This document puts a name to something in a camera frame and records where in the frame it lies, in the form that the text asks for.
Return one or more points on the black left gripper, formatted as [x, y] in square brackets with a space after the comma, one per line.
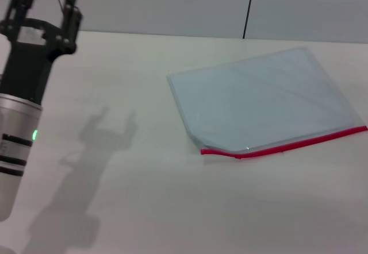
[27, 64]

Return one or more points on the clear document bag red zipper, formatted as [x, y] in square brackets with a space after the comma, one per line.
[258, 99]

